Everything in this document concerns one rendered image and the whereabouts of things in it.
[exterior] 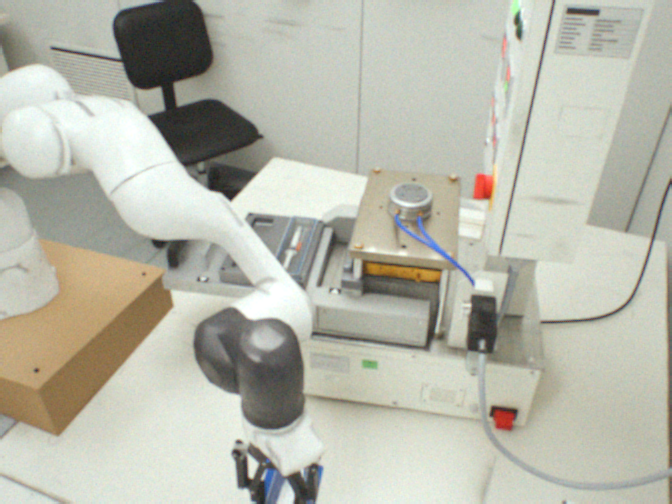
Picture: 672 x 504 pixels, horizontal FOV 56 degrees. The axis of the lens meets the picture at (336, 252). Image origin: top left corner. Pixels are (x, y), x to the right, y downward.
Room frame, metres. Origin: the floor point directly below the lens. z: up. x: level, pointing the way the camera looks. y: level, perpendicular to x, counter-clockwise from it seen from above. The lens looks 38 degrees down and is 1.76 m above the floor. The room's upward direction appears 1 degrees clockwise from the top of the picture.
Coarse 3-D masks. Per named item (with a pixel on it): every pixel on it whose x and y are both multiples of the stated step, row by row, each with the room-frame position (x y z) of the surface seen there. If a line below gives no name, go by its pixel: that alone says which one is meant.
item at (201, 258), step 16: (192, 240) 1.04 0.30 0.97; (192, 256) 0.98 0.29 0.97; (208, 256) 0.95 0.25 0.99; (224, 256) 0.98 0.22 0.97; (320, 256) 0.99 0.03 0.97; (176, 272) 0.93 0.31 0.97; (192, 272) 0.93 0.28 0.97; (208, 272) 0.93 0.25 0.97; (320, 272) 0.94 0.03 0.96; (176, 288) 0.91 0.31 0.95; (192, 288) 0.91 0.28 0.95; (208, 288) 0.90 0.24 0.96; (224, 288) 0.90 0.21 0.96; (240, 288) 0.89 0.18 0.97
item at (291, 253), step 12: (300, 216) 1.08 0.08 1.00; (288, 228) 1.04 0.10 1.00; (300, 228) 1.04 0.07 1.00; (312, 228) 1.04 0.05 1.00; (288, 240) 1.00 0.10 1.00; (300, 240) 1.00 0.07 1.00; (288, 252) 0.96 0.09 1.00; (300, 252) 0.96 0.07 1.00; (288, 264) 0.92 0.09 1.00; (300, 264) 0.92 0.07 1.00
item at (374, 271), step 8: (368, 264) 0.86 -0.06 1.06; (376, 264) 0.86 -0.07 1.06; (384, 264) 0.86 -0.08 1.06; (392, 264) 0.86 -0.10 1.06; (400, 264) 0.86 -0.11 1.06; (368, 272) 0.86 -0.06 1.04; (376, 272) 0.86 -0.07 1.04; (384, 272) 0.86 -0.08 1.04; (392, 272) 0.85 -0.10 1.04; (400, 272) 0.85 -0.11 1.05; (408, 272) 0.85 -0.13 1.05; (416, 272) 0.85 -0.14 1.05; (424, 272) 0.84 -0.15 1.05; (432, 272) 0.84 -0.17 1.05; (440, 272) 0.84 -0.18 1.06; (376, 280) 0.86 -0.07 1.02; (384, 280) 0.85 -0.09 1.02; (392, 280) 0.85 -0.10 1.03; (400, 280) 0.85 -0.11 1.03; (408, 280) 0.85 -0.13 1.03; (416, 280) 0.84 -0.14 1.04; (424, 280) 0.85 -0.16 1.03; (432, 280) 0.84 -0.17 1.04
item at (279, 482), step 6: (276, 474) 0.62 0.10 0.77; (282, 474) 0.63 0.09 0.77; (306, 474) 0.63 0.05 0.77; (276, 480) 0.61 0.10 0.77; (282, 480) 0.61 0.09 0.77; (276, 486) 0.60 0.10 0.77; (282, 486) 0.60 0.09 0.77; (288, 486) 0.60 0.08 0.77; (270, 492) 0.59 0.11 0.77; (276, 492) 0.59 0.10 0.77; (282, 492) 0.59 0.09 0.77; (288, 492) 0.59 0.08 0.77; (270, 498) 0.58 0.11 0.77; (276, 498) 0.58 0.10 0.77; (282, 498) 0.58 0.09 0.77; (288, 498) 0.58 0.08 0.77
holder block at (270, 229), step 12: (252, 216) 1.09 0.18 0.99; (264, 216) 1.09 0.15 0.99; (276, 216) 1.09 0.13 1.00; (288, 216) 1.09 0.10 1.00; (252, 228) 1.06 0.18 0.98; (264, 228) 1.07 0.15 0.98; (276, 228) 1.05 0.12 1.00; (264, 240) 1.02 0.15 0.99; (276, 240) 1.01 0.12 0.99; (312, 240) 1.01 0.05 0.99; (276, 252) 0.97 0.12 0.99; (312, 252) 0.97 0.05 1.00; (228, 264) 0.93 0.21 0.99; (312, 264) 0.96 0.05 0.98; (228, 276) 0.91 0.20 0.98; (240, 276) 0.90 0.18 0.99; (300, 276) 0.90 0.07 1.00
